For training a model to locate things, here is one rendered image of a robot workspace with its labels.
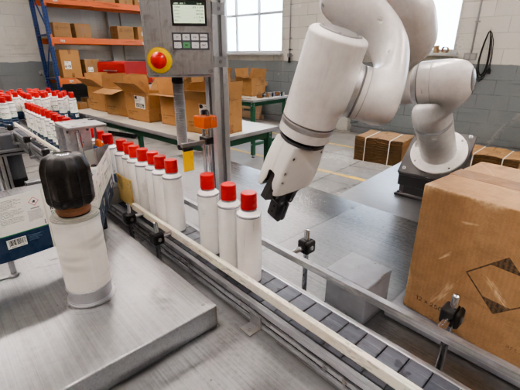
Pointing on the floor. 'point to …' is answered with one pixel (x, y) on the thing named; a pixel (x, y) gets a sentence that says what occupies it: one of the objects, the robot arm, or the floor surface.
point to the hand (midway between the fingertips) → (278, 208)
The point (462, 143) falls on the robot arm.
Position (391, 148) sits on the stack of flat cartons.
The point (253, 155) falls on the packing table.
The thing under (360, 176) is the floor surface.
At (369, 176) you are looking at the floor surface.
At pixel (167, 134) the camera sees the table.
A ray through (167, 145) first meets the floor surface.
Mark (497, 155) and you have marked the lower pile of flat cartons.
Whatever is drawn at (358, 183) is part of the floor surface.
